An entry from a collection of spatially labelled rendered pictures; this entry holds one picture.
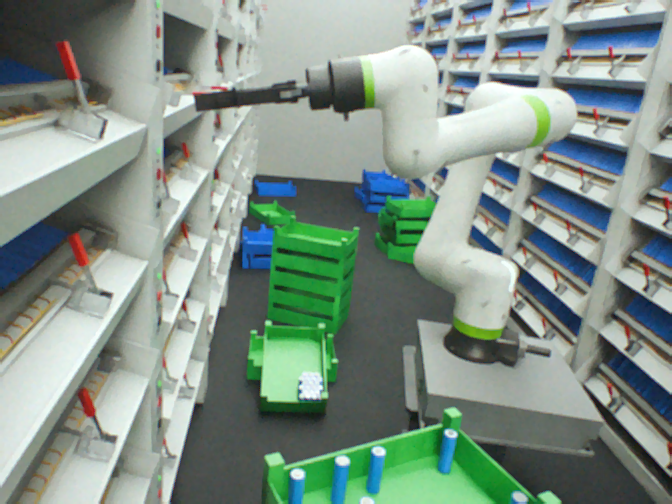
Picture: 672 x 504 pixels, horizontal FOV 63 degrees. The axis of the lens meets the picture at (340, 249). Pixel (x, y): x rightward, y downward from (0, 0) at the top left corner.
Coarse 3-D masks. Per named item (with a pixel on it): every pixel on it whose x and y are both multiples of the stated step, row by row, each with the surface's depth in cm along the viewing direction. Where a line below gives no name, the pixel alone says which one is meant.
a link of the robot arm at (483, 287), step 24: (456, 264) 133; (480, 264) 128; (504, 264) 128; (456, 288) 134; (480, 288) 128; (504, 288) 127; (456, 312) 134; (480, 312) 129; (504, 312) 130; (480, 336) 131
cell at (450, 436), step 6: (450, 432) 77; (444, 438) 77; (450, 438) 76; (456, 438) 77; (444, 444) 77; (450, 444) 77; (444, 450) 77; (450, 450) 77; (444, 456) 78; (450, 456) 77; (444, 462) 78; (450, 462) 78; (438, 468) 79; (444, 468) 78; (450, 468) 78
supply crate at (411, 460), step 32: (448, 416) 79; (352, 448) 74; (384, 448) 76; (416, 448) 80; (480, 448) 76; (288, 480) 70; (320, 480) 72; (352, 480) 75; (384, 480) 76; (416, 480) 76; (448, 480) 77; (480, 480) 77; (512, 480) 71
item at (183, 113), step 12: (168, 60) 135; (180, 60) 135; (180, 72) 134; (192, 72) 136; (204, 72) 136; (168, 84) 80; (204, 84) 137; (168, 96) 81; (192, 96) 119; (168, 108) 91; (180, 108) 96; (192, 108) 112; (168, 120) 88; (180, 120) 101; (168, 132) 92
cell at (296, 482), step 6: (294, 474) 66; (300, 474) 66; (294, 480) 66; (300, 480) 66; (294, 486) 66; (300, 486) 66; (288, 492) 67; (294, 492) 66; (300, 492) 66; (288, 498) 67; (294, 498) 66; (300, 498) 67
